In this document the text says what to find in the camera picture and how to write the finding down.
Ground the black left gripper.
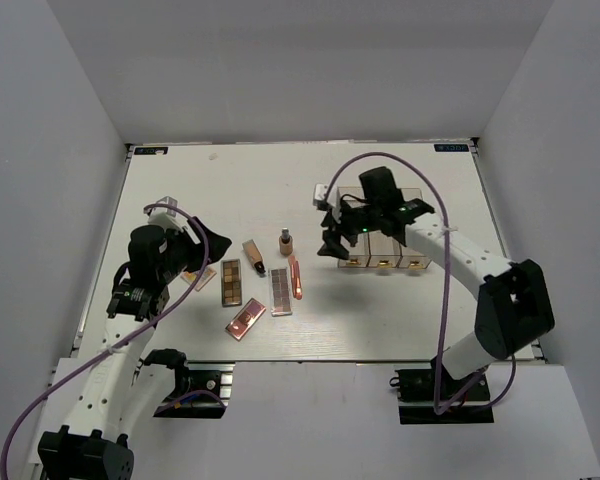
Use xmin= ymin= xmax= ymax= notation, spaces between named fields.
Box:
xmin=157 ymin=216 xmax=232 ymax=283

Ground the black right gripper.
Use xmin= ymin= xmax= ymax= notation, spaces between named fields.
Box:
xmin=317 ymin=199 xmax=381 ymax=261

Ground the tortoise brown eyeshadow palette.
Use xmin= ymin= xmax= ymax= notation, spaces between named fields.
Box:
xmin=221 ymin=259 xmax=242 ymax=307

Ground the colourful small eyeshadow palette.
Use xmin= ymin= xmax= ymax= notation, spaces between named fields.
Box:
xmin=180 ymin=266 xmax=217 ymax=292

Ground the beige foundation tube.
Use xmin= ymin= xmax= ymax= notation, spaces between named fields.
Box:
xmin=242 ymin=239 xmax=266 ymax=276

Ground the small foundation pump bottle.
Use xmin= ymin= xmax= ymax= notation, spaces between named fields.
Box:
xmin=279 ymin=228 xmax=293 ymax=256

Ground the rose gold blush palette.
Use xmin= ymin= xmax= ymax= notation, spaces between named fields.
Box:
xmin=225 ymin=298 xmax=266 ymax=341

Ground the clear pink eyeshadow palette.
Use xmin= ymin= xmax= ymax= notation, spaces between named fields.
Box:
xmin=269 ymin=267 xmax=292 ymax=317

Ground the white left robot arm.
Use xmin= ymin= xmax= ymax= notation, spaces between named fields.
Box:
xmin=37 ymin=214 xmax=232 ymax=479

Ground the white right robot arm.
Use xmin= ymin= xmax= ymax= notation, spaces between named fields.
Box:
xmin=313 ymin=167 xmax=555 ymax=403

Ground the clear acrylic organizer tray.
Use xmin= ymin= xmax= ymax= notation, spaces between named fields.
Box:
xmin=329 ymin=184 xmax=435 ymax=270

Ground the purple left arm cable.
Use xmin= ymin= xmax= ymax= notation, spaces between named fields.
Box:
xmin=0 ymin=202 xmax=212 ymax=476

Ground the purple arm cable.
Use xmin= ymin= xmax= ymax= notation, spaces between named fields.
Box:
xmin=328 ymin=151 xmax=519 ymax=416
xmin=0 ymin=202 xmax=212 ymax=476

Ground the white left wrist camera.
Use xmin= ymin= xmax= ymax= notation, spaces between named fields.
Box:
xmin=145 ymin=196 xmax=186 ymax=232

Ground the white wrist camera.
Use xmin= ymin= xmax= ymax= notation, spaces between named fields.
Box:
xmin=145 ymin=196 xmax=186 ymax=232
xmin=312 ymin=183 xmax=340 ymax=222

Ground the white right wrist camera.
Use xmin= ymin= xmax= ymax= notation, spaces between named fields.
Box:
xmin=312 ymin=183 xmax=340 ymax=222

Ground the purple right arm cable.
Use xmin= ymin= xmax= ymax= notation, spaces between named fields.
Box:
xmin=328 ymin=151 xmax=519 ymax=416

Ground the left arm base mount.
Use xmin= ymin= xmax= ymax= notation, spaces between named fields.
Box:
xmin=141 ymin=349 xmax=234 ymax=419

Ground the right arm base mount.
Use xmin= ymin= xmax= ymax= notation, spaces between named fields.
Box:
xmin=389 ymin=367 xmax=494 ymax=425

